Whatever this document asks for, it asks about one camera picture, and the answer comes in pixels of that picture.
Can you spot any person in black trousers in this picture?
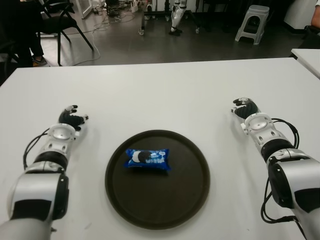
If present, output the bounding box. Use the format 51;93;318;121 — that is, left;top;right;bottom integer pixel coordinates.
0;0;48;68

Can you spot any black metal chair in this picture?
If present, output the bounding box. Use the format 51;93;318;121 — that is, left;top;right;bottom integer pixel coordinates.
37;0;95;66

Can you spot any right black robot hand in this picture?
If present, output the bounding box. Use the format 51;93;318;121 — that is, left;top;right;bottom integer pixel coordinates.
230;97;260;120

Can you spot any white framed panel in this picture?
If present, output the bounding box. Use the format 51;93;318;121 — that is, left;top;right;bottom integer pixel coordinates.
77;0;94;19

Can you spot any white floor cable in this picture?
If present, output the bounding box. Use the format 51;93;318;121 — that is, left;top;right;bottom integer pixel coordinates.
59;14;101;66

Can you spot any blue Oreo packet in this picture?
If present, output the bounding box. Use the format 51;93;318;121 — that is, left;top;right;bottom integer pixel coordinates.
123;148;171;172

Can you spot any round dark brown tray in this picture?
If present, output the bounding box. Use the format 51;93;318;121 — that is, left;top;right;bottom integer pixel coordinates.
104;129;211;230

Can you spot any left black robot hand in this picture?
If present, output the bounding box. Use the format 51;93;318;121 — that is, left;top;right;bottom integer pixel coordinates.
58;104;90;132

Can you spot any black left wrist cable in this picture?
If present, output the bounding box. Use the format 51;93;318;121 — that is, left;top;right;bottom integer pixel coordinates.
22;127;52;171

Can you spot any black right elbow cable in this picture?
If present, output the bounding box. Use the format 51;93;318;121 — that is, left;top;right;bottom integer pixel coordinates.
260;174;300;223

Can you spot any seated person in white shirt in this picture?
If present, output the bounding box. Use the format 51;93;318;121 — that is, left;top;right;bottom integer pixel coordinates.
310;11;320;28

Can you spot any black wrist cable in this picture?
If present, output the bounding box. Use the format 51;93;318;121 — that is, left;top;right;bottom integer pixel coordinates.
271;117;300;151
22;127;52;171

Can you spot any white humanoid robot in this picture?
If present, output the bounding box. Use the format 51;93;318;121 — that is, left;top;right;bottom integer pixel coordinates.
168;0;188;36

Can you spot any grey plastic stool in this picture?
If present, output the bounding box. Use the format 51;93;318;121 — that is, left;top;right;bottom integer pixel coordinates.
234;4;270;46

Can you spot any white side table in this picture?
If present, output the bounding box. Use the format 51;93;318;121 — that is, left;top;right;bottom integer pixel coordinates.
291;48;320;78

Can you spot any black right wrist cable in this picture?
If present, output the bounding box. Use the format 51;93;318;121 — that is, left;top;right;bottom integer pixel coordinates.
271;117;300;151

